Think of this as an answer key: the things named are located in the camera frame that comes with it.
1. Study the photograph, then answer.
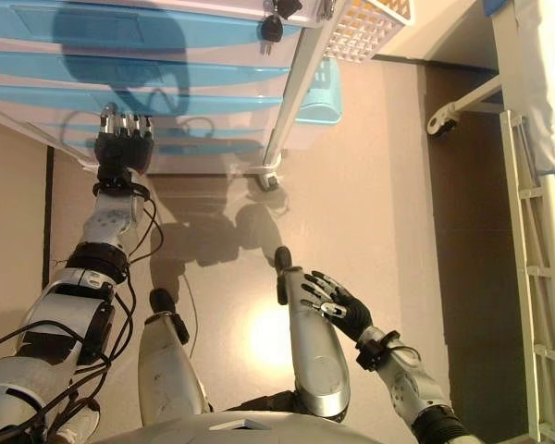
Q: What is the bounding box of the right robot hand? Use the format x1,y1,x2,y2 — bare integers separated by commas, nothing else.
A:
300,270,376,343

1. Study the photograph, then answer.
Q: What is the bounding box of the left robot leg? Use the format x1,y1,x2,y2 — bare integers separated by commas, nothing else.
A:
136,289,213,429

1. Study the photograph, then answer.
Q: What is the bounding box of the grey robot torso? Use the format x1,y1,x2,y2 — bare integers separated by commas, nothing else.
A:
92,409,420,444

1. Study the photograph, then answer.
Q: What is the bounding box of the white medical cart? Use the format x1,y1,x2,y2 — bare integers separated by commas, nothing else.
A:
0,0,344,191

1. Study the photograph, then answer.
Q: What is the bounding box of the blue front cart drawer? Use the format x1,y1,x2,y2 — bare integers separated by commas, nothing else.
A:
0,82,286,122

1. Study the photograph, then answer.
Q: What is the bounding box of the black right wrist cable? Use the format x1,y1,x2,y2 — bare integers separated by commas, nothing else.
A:
381,330,423,361

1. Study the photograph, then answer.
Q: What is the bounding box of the white bed side rail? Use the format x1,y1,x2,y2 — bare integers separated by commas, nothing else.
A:
499,109,555,444

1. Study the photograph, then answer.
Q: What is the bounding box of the black key bunch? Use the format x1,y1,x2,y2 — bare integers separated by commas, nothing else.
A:
258,0,304,55

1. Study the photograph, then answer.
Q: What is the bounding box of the thin grey tether cable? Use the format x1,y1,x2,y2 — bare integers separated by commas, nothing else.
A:
179,272,201,358

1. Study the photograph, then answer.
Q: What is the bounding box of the white bed sheet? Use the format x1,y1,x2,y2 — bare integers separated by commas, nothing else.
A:
512,0,555,179

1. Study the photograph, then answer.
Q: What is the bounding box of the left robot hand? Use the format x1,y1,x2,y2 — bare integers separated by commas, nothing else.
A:
94,104,156,172

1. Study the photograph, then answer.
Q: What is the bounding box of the light blue waste bin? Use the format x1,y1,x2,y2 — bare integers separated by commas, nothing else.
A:
293,57,345,152

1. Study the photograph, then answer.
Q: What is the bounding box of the white mesh basket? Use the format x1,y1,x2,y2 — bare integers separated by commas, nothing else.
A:
323,0,420,64

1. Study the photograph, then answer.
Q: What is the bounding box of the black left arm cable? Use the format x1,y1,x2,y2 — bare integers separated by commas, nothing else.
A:
0,184,159,444

